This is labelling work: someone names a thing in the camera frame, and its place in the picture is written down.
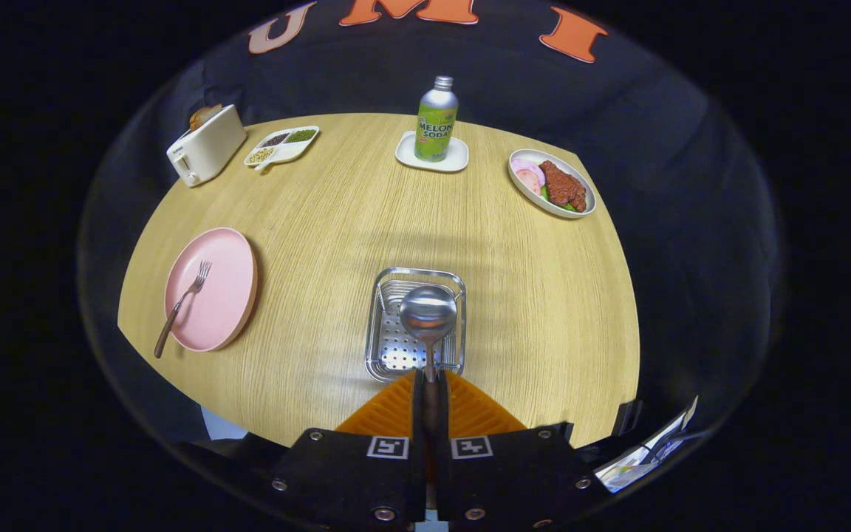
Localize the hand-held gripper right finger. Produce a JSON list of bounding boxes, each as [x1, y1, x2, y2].
[[437, 369, 604, 529]]

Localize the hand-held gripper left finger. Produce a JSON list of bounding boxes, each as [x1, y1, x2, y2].
[[270, 369, 426, 527]]

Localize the metal spoon with brown handle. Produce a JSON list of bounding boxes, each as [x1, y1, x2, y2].
[[399, 285, 459, 437]]

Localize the metal fork with brown handle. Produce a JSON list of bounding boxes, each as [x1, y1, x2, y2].
[[154, 259, 213, 360]]

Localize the metal drain basket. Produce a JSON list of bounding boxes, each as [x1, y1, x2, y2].
[[364, 267, 468, 383]]

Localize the white paper sheets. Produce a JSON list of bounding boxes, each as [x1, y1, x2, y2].
[[594, 397, 700, 494]]

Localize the pink round plate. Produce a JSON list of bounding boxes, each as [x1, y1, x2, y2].
[[164, 227, 259, 353]]

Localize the green lettuce leaf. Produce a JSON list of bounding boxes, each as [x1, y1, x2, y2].
[[542, 185, 578, 215]]

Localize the brown fried meat piece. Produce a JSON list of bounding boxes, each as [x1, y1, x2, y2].
[[539, 160, 588, 214]]

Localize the white square coaster plate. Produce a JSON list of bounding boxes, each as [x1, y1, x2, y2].
[[395, 130, 470, 174]]

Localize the white oval food plate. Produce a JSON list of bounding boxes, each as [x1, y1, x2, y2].
[[507, 149, 597, 219]]

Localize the green label metal bottle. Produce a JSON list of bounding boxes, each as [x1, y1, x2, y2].
[[414, 75, 459, 163]]

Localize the white divided snack tray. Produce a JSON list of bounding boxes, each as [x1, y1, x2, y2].
[[244, 126, 321, 174]]

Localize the white toaster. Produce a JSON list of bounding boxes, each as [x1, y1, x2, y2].
[[166, 104, 247, 188]]

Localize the black backdrop cloth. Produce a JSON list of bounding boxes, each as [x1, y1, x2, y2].
[[78, 0, 785, 474]]

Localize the brown toast slice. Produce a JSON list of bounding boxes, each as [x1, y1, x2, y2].
[[189, 104, 224, 132]]

